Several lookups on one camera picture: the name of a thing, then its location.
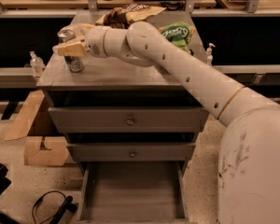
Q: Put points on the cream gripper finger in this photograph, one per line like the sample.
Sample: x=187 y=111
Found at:
x=75 y=30
x=71 y=48

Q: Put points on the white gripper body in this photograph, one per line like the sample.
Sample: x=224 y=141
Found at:
x=94 y=42

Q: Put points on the silver blue redbull can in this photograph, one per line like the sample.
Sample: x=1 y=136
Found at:
x=74 y=63

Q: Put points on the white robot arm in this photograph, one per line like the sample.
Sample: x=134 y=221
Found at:
x=249 y=156

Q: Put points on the grey top drawer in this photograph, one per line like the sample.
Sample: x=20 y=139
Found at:
x=128 y=120

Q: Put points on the grey drawer cabinet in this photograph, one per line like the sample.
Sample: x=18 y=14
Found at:
x=112 y=82

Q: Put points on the grey middle drawer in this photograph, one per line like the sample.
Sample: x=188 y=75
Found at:
x=131 y=151

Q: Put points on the grey open bottom drawer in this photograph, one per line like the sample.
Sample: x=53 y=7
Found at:
x=137 y=192

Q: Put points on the brown chip bag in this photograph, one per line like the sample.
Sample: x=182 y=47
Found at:
x=123 y=17

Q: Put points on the clear sanitizer bottle left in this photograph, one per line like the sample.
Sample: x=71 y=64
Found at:
x=37 y=64

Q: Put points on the green chip bag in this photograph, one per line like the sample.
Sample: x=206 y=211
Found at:
x=179 y=34

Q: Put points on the cardboard box left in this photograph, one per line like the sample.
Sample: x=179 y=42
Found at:
x=43 y=145

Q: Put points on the clear pump bottle right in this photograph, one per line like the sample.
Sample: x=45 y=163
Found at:
x=209 y=53

